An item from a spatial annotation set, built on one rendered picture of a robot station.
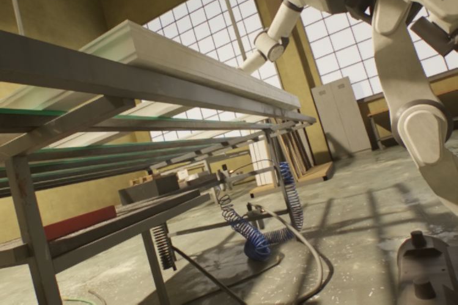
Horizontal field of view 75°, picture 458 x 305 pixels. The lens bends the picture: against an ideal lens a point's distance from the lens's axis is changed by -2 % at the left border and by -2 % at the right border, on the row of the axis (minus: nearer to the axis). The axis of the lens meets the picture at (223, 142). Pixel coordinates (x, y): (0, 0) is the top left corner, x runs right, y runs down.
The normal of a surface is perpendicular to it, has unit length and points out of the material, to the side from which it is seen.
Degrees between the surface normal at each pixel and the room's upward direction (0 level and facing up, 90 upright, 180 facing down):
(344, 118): 90
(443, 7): 85
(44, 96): 90
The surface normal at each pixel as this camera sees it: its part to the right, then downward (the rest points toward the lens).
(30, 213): 0.88, -0.29
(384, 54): -0.29, 0.46
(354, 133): -0.39, 0.04
